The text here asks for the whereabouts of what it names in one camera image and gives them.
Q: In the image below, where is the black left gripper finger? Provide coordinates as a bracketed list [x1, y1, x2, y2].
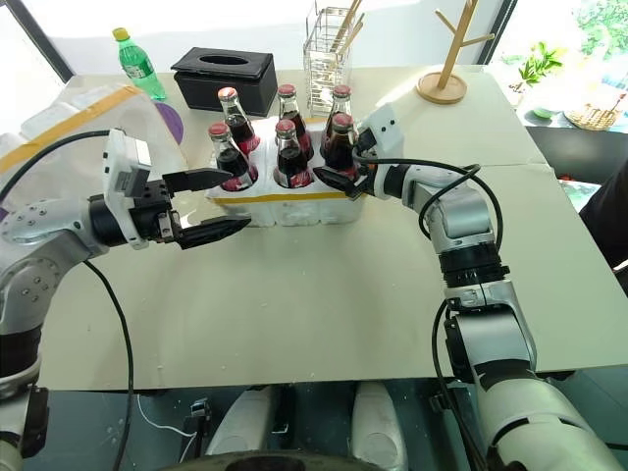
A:
[162, 167, 235, 195]
[172, 218, 253, 251]

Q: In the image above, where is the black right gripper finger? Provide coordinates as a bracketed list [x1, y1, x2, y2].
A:
[312, 166, 363, 200]

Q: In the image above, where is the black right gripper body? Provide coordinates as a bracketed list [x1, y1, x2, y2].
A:
[352, 128, 378, 196]

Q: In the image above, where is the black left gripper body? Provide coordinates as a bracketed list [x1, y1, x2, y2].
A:
[129, 177, 182, 243]

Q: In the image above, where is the glass cola bottle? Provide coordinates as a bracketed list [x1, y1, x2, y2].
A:
[207, 122, 259, 192]
[320, 112, 362, 183]
[217, 86, 262, 156]
[273, 118, 316, 190]
[276, 83, 316, 163]
[332, 83, 355, 119]

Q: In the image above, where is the white foam crate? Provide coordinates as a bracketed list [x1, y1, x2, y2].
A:
[204, 115, 370, 230]

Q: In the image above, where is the black tissue box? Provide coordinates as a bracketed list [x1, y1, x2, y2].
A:
[170, 46, 280, 119]

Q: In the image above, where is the white taped foam box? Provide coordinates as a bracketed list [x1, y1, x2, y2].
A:
[0, 83, 190, 210]

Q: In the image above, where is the purple round disc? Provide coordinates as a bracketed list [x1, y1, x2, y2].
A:
[153, 101, 185, 149]

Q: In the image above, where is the wooden mug tree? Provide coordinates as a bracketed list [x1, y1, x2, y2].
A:
[415, 0, 497, 106]

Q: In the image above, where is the wooden chopstick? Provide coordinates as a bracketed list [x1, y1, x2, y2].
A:
[331, 0, 364, 52]
[342, 13, 367, 52]

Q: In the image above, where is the green plastic soda bottle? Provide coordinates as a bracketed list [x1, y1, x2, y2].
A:
[111, 26, 169, 102]

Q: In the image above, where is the green potted plant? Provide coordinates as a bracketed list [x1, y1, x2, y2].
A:
[508, 40, 566, 95]

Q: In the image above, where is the white rounded robot leg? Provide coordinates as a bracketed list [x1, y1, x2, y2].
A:
[349, 379, 409, 471]
[204, 384, 274, 458]

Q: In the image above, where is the dark glossy side table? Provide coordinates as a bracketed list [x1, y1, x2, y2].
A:
[521, 111, 628, 188]

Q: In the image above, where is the woven wicker basket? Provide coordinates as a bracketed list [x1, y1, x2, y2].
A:
[562, 95, 625, 131]

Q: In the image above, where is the person in dark clothing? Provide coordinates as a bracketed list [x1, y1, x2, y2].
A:
[578, 158, 628, 272]

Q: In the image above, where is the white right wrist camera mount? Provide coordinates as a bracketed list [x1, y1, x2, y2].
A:
[360, 103, 406, 161]

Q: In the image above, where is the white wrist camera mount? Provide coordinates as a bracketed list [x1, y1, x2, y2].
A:
[360, 103, 406, 161]
[104, 128, 154, 249]

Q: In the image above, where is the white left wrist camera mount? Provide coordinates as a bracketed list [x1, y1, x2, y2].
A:
[104, 128, 154, 249]

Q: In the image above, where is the metal wire utensil holder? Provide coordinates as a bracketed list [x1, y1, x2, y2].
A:
[302, 5, 355, 120]

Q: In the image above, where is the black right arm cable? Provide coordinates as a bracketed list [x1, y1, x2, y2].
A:
[352, 150, 507, 471]

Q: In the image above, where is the thin white wire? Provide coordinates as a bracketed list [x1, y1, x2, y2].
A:
[135, 391, 198, 463]

